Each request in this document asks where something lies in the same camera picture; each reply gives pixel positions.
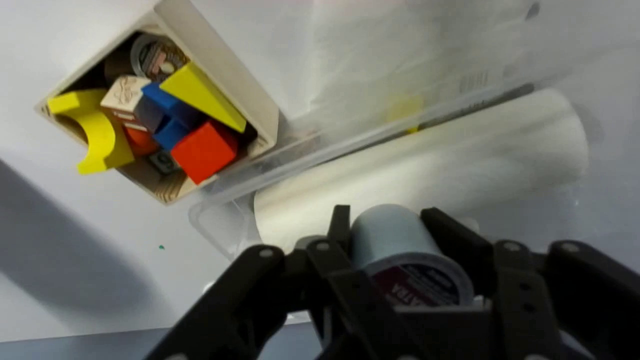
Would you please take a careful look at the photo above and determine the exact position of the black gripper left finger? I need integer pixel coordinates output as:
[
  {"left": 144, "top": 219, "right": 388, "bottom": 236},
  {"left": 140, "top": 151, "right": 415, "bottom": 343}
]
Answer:
[{"left": 145, "top": 203, "right": 428, "bottom": 360}]

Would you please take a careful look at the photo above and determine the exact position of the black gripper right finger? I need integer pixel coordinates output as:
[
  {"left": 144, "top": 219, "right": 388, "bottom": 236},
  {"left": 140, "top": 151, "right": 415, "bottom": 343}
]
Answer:
[{"left": 420, "top": 208, "right": 640, "bottom": 360}]

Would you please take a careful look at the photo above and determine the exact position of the grey coffee pod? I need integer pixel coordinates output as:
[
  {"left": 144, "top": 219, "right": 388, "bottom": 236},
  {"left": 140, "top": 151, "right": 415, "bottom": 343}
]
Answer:
[{"left": 352, "top": 203, "right": 473, "bottom": 306}]

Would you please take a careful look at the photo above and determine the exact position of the clear plastic container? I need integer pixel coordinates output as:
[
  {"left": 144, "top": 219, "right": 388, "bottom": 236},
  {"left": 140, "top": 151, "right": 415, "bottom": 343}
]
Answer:
[{"left": 190, "top": 0, "right": 640, "bottom": 256}]

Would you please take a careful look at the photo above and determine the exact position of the paper towel roll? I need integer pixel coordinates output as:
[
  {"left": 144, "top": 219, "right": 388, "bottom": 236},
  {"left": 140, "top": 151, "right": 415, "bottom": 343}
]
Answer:
[{"left": 254, "top": 90, "right": 587, "bottom": 249}]

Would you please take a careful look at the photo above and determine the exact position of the red cube block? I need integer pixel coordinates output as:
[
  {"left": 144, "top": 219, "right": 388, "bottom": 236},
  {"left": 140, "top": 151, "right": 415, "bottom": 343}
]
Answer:
[{"left": 170, "top": 121, "right": 237, "bottom": 184}]

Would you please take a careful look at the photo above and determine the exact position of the blue block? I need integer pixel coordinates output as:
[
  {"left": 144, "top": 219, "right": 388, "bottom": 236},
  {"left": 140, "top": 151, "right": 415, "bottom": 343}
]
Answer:
[{"left": 133, "top": 82, "right": 204, "bottom": 149}]

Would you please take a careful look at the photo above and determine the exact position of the white box of blocks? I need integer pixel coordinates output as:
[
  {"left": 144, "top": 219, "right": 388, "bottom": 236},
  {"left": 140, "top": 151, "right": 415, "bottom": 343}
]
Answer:
[{"left": 38, "top": 0, "right": 277, "bottom": 203}]

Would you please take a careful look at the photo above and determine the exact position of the yellow wedge block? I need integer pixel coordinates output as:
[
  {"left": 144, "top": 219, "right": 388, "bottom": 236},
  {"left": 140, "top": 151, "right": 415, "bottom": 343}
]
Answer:
[{"left": 160, "top": 61, "right": 245, "bottom": 134}]

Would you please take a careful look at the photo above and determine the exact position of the yellow arch block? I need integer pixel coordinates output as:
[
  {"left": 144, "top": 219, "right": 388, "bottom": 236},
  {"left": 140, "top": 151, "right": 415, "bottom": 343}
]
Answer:
[{"left": 45, "top": 88, "right": 133, "bottom": 175}]

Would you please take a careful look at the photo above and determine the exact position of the beige printed cube block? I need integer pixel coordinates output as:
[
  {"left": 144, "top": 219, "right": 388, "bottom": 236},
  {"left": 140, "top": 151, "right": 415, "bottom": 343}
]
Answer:
[{"left": 99, "top": 76, "right": 149, "bottom": 121}]

